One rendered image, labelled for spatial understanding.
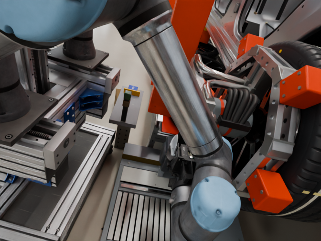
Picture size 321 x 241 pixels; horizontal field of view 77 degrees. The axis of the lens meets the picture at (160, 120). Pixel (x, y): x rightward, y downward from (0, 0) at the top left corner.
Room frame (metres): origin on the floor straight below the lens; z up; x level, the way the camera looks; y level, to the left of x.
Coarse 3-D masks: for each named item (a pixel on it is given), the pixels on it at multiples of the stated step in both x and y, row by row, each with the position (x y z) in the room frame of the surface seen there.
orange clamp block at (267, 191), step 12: (252, 180) 0.41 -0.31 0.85; (264, 180) 0.39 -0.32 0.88; (276, 180) 0.41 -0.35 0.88; (252, 192) 0.39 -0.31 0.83; (264, 192) 0.36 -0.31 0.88; (276, 192) 0.37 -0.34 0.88; (288, 192) 0.38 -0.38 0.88; (264, 204) 0.35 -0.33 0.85; (276, 204) 0.35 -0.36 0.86; (288, 204) 0.36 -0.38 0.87
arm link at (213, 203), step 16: (208, 176) 0.24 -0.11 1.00; (224, 176) 0.27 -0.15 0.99; (192, 192) 0.22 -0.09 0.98; (208, 192) 0.20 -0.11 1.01; (224, 192) 0.21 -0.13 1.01; (192, 208) 0.19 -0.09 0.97; (208, 208) 0.18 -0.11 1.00; (224, 208) 0.18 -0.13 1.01; (192, 224) 0.18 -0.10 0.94; (208, 224) 0.17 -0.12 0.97; (224, 224) 0.18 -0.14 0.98; (192, 240) 0.17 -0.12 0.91; (208, 240) 0.17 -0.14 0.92
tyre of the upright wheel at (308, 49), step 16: (272, 48) 0.86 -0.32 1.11; (288, 48) 0.77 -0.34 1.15; (304, 48) 0.70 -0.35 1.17; (320, 48) 0.73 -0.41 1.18; (304, 64) 0.65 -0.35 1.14; (320, 64) 0.61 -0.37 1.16; (304, 112) 0.53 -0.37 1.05; (320, 112) 0.50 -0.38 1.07; (304, 128) 0.50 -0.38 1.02; (320, 128) 0.47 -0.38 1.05; (304, 144) 0.46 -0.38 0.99; (320, 144) 0.44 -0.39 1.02; (288, 160) 0.46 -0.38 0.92; (304, 160) 0.43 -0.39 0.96; (320, 160) 0.42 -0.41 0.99; (288, 176) 0.43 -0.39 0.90; (304, 176) 0.40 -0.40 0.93; (320, 176) 0.41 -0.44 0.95; (304, 192) 0.39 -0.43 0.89; (288, 208) 0.40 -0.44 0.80; (304, 208) 0.40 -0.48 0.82; (320, 208) 0.41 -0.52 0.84
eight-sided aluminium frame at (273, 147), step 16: (256, 48) 0.79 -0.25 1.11; (240, 64) 0.85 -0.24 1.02; (272, 64) 0.65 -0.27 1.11; (288, 64) 0.67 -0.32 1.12; (272, 80) 0.60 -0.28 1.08; (224, 96) 0.95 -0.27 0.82; (272, 96) 0.56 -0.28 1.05; (272, 112) 0.52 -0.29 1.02; (288, 112) 0.53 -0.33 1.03; (272, 128) 0.48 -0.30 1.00; (288, 128) 0.49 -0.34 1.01; (272, 144) 0.44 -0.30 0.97; (288, 144) 0.46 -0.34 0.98; (256, 160) 0.45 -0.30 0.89; (272, 160) 0.46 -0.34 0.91; (240, 176) 0.46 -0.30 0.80; (240, 192) 0.44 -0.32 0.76
